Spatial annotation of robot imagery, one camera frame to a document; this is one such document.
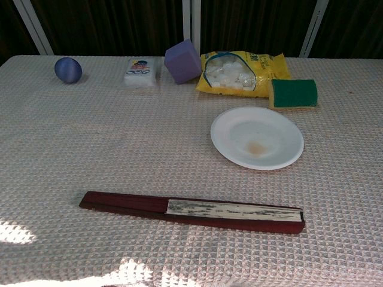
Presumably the green sponge piece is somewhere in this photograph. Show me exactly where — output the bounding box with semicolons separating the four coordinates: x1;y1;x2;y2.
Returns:
268;78;318;111

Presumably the white paper plate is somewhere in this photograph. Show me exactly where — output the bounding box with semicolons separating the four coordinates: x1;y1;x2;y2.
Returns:
210;106;305;170

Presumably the white waffle tablecloth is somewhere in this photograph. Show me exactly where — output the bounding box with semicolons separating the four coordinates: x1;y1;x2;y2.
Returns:
0;54;383;287

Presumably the purple foam cube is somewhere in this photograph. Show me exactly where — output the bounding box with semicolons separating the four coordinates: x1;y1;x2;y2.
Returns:
163;38;203;85

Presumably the dark red folded fan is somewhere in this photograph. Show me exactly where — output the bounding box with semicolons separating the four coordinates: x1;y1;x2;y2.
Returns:
78;191;306;236

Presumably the yellow bag of white candy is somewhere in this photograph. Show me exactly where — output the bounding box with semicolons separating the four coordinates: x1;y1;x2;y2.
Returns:
195;50;291;99

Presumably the dark pleated curtain panel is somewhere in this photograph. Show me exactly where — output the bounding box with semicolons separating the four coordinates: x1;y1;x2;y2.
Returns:
0;0;41;65
311;0;383;60
29;0;185;57
199;0;317;59

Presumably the blue purple ball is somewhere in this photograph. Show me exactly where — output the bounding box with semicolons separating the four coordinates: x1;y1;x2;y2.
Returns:
54;57;83;83

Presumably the white upright frame post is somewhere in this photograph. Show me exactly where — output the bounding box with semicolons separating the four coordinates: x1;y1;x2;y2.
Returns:
182;0;202;57

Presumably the white slanted frame post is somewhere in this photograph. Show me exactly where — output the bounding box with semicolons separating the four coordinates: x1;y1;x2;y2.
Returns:
299;0;330;59
12;0;54;56

